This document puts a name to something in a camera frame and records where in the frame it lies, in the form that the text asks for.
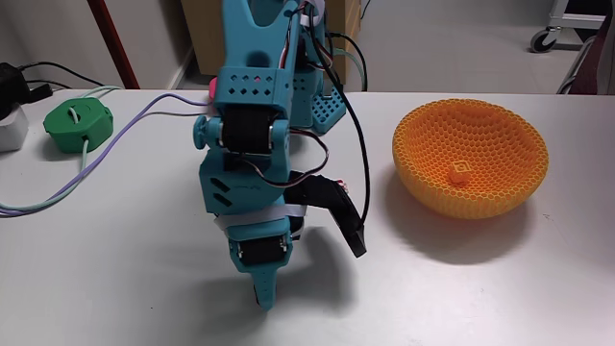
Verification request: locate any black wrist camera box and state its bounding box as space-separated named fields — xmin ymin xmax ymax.
xmin=283 ymin=173 xmax=369 ymax=260

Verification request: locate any white plastic block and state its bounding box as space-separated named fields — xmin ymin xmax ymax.
xmin=0 ymin=103 xmax=30 ymax=154

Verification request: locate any mint green arm cable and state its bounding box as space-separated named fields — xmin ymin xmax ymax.
xmin=333 ymin=47 xmax=366 ymax=92

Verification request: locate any white tape strap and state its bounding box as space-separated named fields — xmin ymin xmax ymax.
xmin=213 ymin=204 xmax=308 ymax=233

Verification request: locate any thin black cable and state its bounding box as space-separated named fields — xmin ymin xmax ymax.
xmin=26 ymin=79 xmax=73 ymax=91
xmin=18 ymin=61 xmax=105 ymax=87

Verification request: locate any dark chair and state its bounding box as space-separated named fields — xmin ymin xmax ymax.
xmin=555 ymin=13 xmax=615 ymax=95

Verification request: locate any grey caster wheel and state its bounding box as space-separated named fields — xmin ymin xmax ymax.
xmin=529 ymin=27 xmax=559 ymax=54

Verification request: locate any thin servo wire bundle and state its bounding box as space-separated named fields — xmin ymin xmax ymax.
xmin=239 ymin=125 xmax=332 ymax=189

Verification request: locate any black camera cable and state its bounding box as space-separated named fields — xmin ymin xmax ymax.
xmin=307 ymin=0 xmax=371 ymax=230

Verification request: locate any yellow honeycomb basket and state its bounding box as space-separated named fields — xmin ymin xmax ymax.
xmin=391 ymin=98 xmax=550 ymax=221

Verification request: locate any yellow cube piece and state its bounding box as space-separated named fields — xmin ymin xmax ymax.
xmin=449 ymin=161 xmax=475 ymax=188

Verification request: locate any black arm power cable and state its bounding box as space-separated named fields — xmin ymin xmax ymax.
xmin=329 ymin=32 xmax=370 ymax=92

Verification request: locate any green plastic hub box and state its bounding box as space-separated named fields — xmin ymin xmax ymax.
xmin=42 ymin=97 xmax=115 ymax=155

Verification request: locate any purple cable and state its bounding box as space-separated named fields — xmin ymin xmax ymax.
xmin=0 ymin=91 xmax=212 ymax=217

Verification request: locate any black power adapter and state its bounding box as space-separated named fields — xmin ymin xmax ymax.
xmin=0 ymin=62 xmax=54 ymax=121

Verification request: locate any white cart frame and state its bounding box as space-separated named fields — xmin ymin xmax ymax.
xmin=547 ymin=0 xmax=607 ymax=33

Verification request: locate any red metal pole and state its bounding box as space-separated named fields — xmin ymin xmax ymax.
xmin=86 ymin=0 xmax=141 ymax=90

